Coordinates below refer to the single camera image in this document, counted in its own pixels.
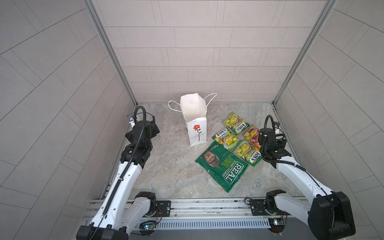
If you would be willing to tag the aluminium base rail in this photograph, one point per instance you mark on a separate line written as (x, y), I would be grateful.
(199, 208)

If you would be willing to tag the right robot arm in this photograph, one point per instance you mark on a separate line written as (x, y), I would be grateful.
(306, 192)

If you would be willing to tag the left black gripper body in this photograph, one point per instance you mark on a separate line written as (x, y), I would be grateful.
(151, 133)

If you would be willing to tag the left circuit board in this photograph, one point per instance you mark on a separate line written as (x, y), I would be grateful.
(147, 228)

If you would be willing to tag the circuit board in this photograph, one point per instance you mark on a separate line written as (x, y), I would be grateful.
(277, 226)
(147, 228)

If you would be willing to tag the right circuit board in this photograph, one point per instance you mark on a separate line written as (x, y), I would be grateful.
(277, 226)

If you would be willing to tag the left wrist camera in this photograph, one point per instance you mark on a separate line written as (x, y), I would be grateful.
(131, 118)

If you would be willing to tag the dark green crisps bag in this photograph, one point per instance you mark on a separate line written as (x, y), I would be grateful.
(222, 165)

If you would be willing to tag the green Fox's candy pack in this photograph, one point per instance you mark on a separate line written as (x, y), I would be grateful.
(236, 124)

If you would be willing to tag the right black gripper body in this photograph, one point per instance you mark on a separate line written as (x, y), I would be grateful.
(280, 145)

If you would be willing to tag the orange Fox's candy pack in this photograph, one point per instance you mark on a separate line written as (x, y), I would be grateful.
(252, 135)

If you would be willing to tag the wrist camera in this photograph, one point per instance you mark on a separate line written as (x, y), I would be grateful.
(278, 131)
(131, 118)

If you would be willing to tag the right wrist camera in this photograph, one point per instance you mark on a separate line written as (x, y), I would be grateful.
(278, 131)

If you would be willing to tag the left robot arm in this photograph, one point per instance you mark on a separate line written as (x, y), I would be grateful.
(126, 183)

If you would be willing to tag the white floral paper bag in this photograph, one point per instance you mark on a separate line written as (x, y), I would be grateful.
(194, 109)

